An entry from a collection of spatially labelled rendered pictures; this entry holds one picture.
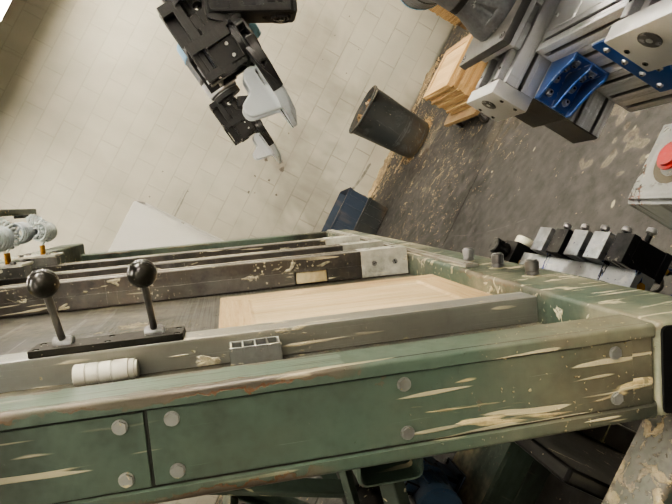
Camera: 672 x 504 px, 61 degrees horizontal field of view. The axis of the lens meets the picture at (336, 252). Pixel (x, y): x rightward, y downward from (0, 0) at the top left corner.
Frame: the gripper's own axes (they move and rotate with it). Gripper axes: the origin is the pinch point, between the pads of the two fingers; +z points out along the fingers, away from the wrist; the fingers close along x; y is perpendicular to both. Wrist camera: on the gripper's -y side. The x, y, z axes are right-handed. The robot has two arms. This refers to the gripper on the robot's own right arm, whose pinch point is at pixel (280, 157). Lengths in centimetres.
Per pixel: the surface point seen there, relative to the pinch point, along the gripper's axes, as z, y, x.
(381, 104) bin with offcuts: 6, -156, -375
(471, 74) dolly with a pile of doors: 24, -177, -238
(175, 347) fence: 14, 36, 64
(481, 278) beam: 40, -12, 45
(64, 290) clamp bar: -3, 60, 1
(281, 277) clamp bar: 24.5, 17.3, 1.5
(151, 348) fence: 12, 38, 64
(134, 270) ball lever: 2, 33, 69
